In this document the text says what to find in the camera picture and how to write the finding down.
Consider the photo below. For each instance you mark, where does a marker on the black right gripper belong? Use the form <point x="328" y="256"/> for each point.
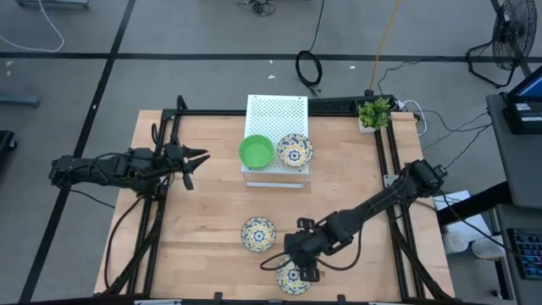
<point x="302" y="245"/>

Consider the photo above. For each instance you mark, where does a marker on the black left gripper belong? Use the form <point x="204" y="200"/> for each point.
<point x="173" y="156"/>

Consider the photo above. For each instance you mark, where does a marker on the yellow floral mini bowl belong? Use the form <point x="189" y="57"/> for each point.
<point x="258" y="234"/>
<point x="288" y="284"/>
<point x="295" y="150"/>

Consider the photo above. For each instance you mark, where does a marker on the green plastic mini bowl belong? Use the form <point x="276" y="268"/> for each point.
<point x="256" y="151"/>

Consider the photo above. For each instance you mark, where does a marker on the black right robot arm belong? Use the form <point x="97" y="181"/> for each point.
<point x="381" y="203"/>

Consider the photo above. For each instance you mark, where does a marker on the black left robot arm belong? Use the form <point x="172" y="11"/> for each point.
<point x="84" y="169"/>

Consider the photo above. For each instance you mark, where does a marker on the white perforated shelf riser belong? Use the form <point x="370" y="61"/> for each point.
<point x="271" y="114"/>

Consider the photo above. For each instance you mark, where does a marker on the silver mounting plate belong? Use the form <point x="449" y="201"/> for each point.
<point x="389" y="181"/>

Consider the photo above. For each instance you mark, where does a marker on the black power strip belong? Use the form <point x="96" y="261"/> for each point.
<point x="334" y="106"/>

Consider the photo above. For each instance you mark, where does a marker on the green plant in white pot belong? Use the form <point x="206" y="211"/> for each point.
<point x="373" y="113"/>

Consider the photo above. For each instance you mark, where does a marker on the white round lid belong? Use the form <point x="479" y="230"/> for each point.
<point x="455" y="242"/>
<point x="487" y="248"/>

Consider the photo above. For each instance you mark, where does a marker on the white paper sheet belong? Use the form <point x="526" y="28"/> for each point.
<point x="455" y="198"/>

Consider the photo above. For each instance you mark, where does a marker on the black desk support beam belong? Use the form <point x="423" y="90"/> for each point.
<point x="474" y="203"/>

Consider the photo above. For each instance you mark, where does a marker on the grey floor stand base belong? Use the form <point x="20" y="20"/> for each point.
<point x="19" y="101"/>

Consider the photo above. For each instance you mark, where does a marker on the grey cart base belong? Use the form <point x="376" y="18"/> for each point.
<point x="51" y="3"/>

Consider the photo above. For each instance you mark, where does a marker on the grey keyboard desk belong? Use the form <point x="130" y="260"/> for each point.
<point x="508" y="292"/>

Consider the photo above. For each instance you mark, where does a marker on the black keyboard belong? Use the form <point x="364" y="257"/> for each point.
<point x="527" y="254"/>

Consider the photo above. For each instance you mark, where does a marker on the black labelled device box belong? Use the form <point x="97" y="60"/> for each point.
<point x="523" y="118"/>

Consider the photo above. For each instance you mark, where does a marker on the black computer monitor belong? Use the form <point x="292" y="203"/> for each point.
<point x="531" y="89"/>

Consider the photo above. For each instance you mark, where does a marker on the black floor fan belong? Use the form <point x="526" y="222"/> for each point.
<point x="514" y="31"/>

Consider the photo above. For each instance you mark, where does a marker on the black aluminium table frame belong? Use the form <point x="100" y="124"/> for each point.
<point x="203" y="112"/>

